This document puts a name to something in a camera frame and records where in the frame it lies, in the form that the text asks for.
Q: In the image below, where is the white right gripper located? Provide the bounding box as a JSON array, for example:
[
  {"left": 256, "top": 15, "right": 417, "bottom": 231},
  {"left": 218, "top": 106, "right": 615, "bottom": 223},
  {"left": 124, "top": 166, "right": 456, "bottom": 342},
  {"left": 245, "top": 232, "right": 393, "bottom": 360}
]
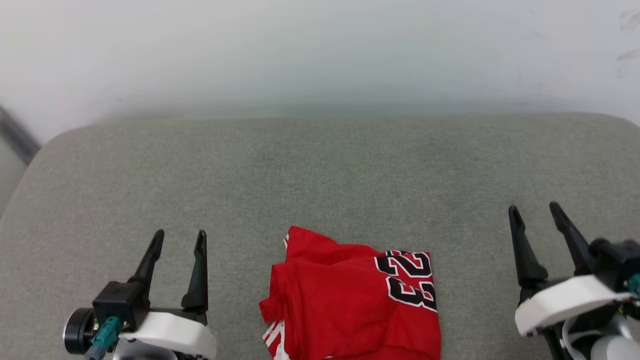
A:
[{"left": 508, "top": 201, "right": 631, "bottom": 360}]

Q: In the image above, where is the dark grey wall skirting strip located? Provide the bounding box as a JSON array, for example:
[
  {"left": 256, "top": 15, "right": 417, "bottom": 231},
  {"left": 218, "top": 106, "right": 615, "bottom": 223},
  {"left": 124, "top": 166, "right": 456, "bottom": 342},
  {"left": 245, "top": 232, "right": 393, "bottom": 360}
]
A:
[{"left": 0, "top": 106, "right": 42, "bottom": 167}]

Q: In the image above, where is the red basketball jersey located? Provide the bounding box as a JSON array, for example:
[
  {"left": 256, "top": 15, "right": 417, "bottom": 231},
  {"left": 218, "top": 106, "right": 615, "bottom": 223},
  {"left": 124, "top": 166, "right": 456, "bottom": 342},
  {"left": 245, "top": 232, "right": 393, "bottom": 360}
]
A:
[{"left": 259, "top": 226, "right": 442, "bottom": 360}]

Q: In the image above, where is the grey fabric sofa seat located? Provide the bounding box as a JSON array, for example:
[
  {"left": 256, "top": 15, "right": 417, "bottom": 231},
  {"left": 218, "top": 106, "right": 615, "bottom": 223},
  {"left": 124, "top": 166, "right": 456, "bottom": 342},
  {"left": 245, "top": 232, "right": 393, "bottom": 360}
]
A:
[{"left": 0, "top": 112, "right": 640, "bottom": 360}]

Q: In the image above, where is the teal left camera cable plug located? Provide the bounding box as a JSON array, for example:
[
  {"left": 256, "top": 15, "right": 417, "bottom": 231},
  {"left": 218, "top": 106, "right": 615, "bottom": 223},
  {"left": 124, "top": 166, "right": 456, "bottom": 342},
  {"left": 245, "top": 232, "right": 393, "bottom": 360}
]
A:
[{"left": 84, "top": 316, "right": 124, "bottom": 360}]

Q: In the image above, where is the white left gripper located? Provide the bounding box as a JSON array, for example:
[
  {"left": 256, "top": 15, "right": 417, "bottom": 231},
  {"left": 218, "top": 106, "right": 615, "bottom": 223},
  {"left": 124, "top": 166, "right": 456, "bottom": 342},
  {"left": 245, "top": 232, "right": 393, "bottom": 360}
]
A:
[{"left": 112, "top": 229, "right": 219, "bottom": 360}]

